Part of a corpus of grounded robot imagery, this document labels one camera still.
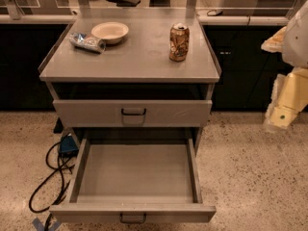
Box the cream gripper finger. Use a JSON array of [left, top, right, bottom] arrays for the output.
[[264, 67, 308, 133], [261, 27, 287, 53]]

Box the orange soda can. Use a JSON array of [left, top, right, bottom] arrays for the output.
[[169, 23, 190, 62]]

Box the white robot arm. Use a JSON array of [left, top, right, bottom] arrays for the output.
[[261, 1, 308, 133]]

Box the grey drawer cabinet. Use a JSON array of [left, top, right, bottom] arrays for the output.
[[40, 8, 220, 143]]

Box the open grey middle drawer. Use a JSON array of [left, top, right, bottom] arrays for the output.
[[50, 139, 216, 224]]

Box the closed grey top drawer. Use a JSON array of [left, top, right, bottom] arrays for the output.
[[53, 100, 212, 127]]

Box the black office chair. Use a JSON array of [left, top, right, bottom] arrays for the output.
[[106, 0, 141, 7]]

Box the white bowl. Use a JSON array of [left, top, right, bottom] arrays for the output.
[[91, 22, 129, 44]]

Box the blue power adapter box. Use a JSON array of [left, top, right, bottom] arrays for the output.
[[58, 135, 79, 157]]

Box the blue floor tape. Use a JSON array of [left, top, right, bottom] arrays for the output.
[[32, 218, 61, 231]]

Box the black cable on ledge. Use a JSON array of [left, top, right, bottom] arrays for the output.
[[205, 9, 224, 17]]

